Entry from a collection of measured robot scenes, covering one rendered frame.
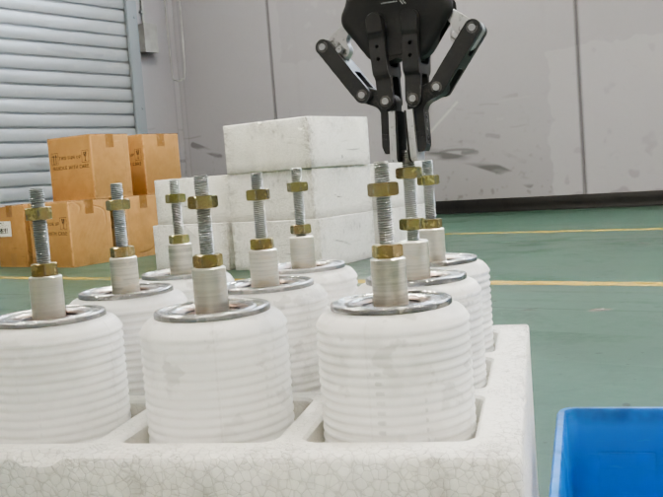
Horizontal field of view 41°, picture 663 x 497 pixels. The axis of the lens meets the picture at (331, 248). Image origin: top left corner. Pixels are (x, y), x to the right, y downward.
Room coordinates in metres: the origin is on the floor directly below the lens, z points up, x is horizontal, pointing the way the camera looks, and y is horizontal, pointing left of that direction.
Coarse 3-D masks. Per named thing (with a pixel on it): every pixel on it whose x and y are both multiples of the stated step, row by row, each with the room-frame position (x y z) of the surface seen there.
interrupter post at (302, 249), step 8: (296, 240) 0.80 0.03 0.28; (304, 240) 0.80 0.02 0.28; (312, 240) 0.80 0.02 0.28; (296, 248) 0.80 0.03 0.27; (304, 248) 0.80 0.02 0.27; (312, 248) 0.80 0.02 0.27; (296, 256) 0.80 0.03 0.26; (304, 256) 0.80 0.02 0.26; (312, 256) 0.80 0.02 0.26; (296, 264) 0.80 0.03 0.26; (304, 264) 0.80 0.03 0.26; (312, 264) 0.80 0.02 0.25
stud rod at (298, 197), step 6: (294, 168) 0.80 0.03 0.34; (300, 168) 0.81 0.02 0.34; (294, 174) 0.80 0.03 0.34; (300, 174) 0.81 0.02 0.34; (294, 180) 0.80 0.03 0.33; (300, 180) 0.81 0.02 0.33; (294, 192) 0.81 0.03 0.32; (300, 192) 0.81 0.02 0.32; (294, 198) 0.81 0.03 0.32; (300, 198) 0.80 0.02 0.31; (294, 204) 0.81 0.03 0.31; (300, 204) 0.80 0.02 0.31; (294, 210) 0.81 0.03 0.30; (300, 210) 0.80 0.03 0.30; (300, 216) 0.80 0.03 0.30; (300, 222) 0.80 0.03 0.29; (300, 234) 0.80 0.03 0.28; (306, 234) 0.81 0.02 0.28
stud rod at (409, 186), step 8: (408, 160) 0.66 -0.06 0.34; (408, 184) 0.66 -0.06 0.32; (408, 192) 0.66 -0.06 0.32; (408, 200) 0.66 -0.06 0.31; (416, 200) 0.66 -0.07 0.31; (408, 208) 0.66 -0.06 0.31; (416, 208) 0.66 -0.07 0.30; (408, 216) 0.66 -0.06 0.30; (416, 216) 0.66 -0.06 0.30; (408, 232) 0.66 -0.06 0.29; (416, 232) 0.66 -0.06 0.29; (408, 240) 0.66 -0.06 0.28; (416, 240) 0.66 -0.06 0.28
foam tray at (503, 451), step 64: (512, 384) 0.61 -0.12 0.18; (0, 448) 0.55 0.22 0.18; (64, 448) 0.54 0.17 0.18; (128, 448) 0.53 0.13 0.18; (192, 448) 0.52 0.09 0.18; (256, 448) 0.51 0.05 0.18; (320, 448) 0.50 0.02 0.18; (384, 448) 0.49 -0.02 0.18; (448, 448) 0.48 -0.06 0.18; (512, 448) 0.47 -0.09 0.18
